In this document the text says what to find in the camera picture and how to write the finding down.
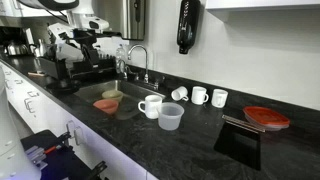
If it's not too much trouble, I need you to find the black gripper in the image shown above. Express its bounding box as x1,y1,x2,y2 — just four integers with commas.
69,29,99,50

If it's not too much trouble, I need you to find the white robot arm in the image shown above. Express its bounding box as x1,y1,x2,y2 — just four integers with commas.
18,0,109,64

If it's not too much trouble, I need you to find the black dish rack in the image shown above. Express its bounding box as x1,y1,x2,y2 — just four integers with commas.
38,52,115,80

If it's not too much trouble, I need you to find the beige bowl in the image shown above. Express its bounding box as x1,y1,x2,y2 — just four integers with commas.
102,90,123,102

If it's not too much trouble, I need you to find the pink bowl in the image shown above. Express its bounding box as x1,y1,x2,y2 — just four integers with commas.
93,99,119,115

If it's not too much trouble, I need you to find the chrome sink faucet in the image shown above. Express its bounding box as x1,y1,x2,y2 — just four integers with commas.
126,44,160,91

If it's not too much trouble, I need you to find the stainless steel sink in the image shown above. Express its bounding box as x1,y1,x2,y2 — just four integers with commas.
75,80,165,120

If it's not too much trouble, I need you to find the white mug near sink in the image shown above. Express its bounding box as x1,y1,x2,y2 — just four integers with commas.
138,95,162,119

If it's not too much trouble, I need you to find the clear plastic bottle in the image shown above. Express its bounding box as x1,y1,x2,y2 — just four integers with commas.
116,45,126,73

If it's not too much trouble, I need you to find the steel paper towel dispenser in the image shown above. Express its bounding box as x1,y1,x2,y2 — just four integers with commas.
96,0,147,41

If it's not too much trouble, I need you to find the black soap dispenser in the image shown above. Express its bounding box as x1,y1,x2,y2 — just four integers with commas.
177,0,201,54

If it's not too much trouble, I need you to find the tipped white mug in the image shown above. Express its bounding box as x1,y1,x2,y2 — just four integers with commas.
171,86,189,101

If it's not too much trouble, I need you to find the translucent plastic measuring cup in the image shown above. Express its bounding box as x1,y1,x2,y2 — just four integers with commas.
157,102,184,131

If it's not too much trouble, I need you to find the black cart with tools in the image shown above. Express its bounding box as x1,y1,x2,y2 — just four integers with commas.
21,130,107,180

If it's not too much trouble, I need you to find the middle white mug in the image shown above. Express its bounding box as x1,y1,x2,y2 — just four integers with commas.
191,86,209,105

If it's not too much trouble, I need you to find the right white mug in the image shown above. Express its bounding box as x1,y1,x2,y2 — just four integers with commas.
211,89,228,108

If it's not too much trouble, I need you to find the white upper cabinet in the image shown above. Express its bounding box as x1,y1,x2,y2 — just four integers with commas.
205,0,320,22

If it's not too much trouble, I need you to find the black cutting board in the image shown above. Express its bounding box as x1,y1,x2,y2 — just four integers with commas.
214,115,264,170

